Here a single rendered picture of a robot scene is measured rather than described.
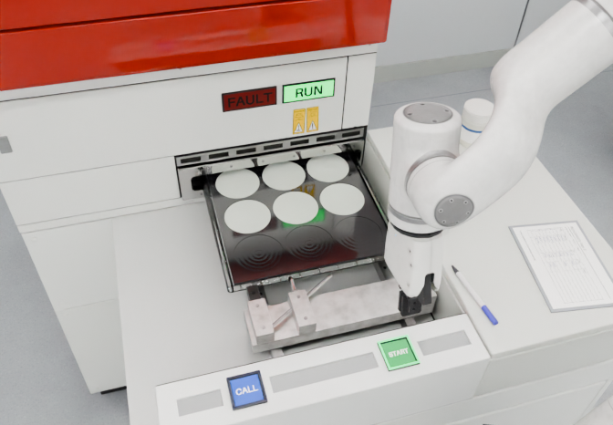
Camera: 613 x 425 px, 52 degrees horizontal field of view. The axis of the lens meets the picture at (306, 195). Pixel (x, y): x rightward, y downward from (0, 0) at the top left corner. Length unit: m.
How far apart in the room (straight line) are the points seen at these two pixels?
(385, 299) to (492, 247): 0.23
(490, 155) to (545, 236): 0.62
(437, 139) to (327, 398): 0.48
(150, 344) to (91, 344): 0.63
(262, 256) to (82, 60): 0.50
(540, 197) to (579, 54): 0.66
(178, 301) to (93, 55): 0.51
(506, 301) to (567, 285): 0.13
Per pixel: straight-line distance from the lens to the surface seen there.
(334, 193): 1.41
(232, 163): 1.42
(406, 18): 3.24
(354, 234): 1.33
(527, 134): 0.76
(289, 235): 1.32
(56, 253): 1.59
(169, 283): 1.36
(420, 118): 0.78
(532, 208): 1.38
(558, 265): 1.29
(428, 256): 0.85
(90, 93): 1.29
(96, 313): 1.78
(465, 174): 0.72
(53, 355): 2.33
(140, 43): 1.18
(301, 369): 1.07
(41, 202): 1.47
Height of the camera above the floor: 1.88
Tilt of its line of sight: 45 degrees down
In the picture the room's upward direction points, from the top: 2 degrees clockwise
